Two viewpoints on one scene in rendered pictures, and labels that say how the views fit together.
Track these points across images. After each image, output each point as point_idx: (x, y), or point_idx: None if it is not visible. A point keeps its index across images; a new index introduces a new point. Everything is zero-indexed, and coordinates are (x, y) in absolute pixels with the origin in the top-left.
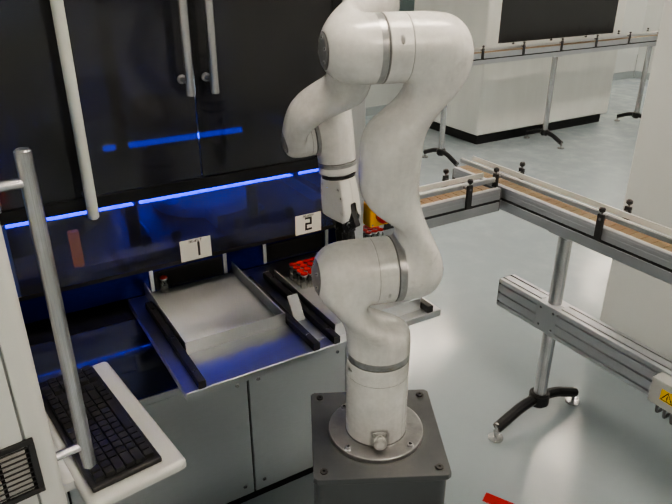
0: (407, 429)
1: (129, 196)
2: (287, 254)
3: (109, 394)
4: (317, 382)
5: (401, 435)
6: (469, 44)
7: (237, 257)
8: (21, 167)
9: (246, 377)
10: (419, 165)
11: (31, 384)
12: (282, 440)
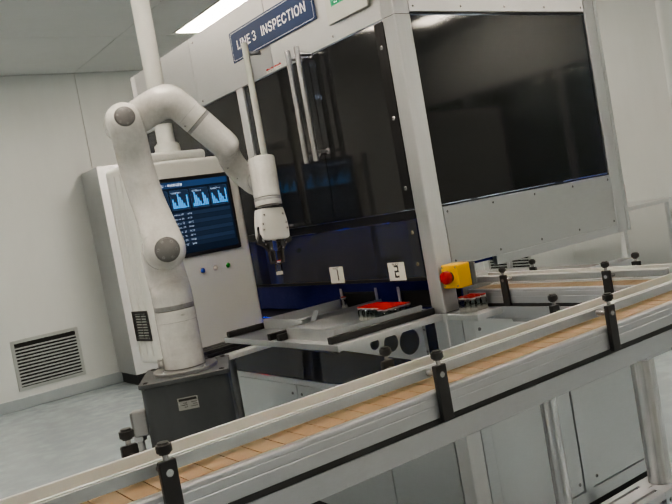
0: (179, 370)
1: (306, 230)
2: (417, 304)
3: None
4: None
5: (170, 368)
6: (109, 116)
7: (384, 296)
8: None
9: (242, 341)
10: (130, 182)
11: (144, 284)
12: (413, 490)
